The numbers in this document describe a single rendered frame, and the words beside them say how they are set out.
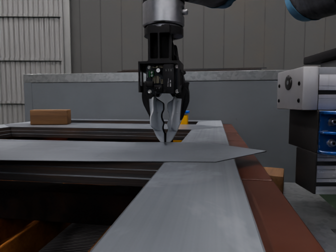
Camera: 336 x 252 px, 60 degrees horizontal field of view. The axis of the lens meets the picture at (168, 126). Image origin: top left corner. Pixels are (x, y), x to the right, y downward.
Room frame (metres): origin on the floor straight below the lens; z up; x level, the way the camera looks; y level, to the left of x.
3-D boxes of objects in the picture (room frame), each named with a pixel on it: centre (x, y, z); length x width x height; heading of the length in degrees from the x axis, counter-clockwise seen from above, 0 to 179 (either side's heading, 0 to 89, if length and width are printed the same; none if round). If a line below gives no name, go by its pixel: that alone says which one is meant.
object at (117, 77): (1.58, -0.01, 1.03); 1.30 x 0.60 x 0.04; 81
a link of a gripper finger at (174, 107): (0.53, -0.01, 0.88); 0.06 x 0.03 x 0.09; 171
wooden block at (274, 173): (0.79, -0.29, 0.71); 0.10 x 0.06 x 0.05; 157
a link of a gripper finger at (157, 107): (0.54, 0.02, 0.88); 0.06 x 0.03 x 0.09; 171
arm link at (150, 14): (0.54, 0.00, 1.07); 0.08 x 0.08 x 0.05
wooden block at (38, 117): (1.00, 0.40, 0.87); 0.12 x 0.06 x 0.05; 97
